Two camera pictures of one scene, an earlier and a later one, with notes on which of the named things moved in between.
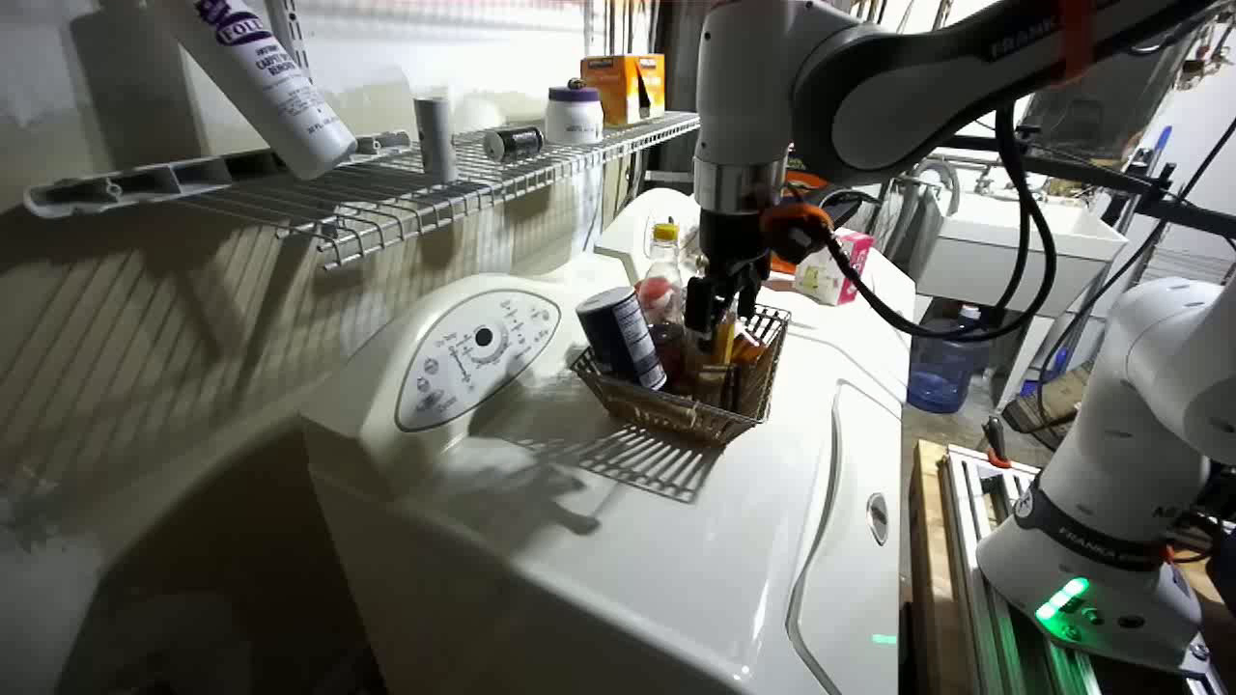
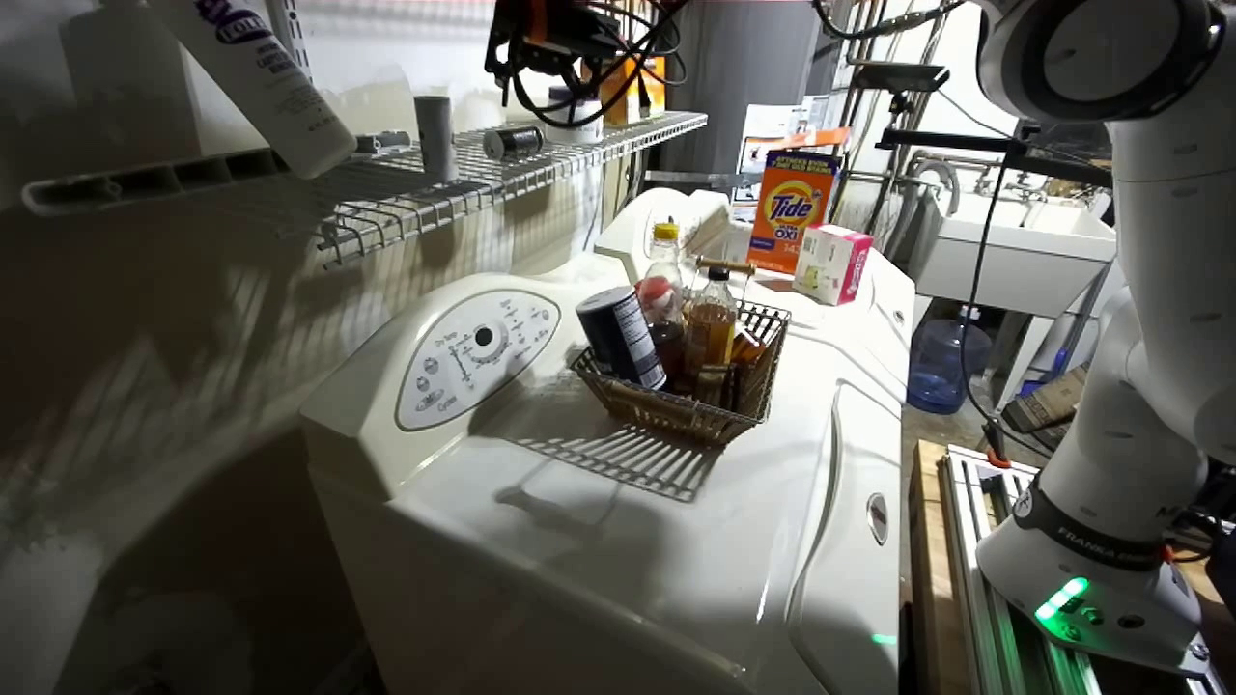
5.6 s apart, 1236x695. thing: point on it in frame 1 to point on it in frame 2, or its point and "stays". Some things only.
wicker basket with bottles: [708, 401] stays
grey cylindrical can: [434, 135] stays
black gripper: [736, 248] to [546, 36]
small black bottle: [510, 145] stays
